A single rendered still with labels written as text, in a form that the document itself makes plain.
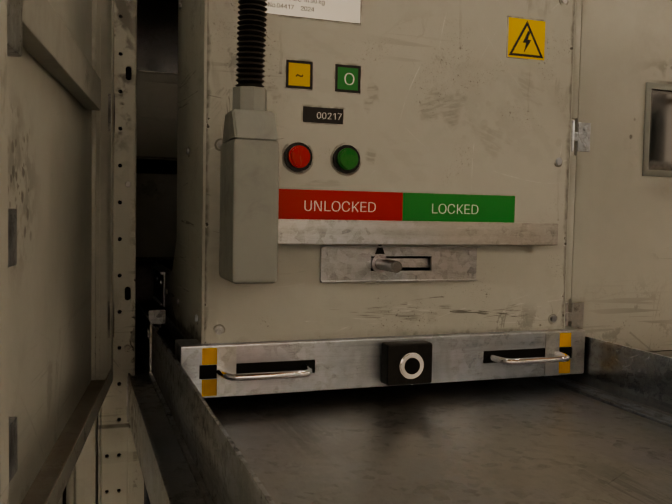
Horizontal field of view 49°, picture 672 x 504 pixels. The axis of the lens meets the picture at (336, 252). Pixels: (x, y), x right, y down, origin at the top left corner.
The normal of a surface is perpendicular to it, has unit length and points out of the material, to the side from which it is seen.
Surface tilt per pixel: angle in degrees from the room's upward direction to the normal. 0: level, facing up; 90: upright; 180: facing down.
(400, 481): 0
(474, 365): 90
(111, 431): 90
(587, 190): 90
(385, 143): 90
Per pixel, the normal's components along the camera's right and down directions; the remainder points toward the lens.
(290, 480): 0.02, -1.00
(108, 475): 0.33, 0.06
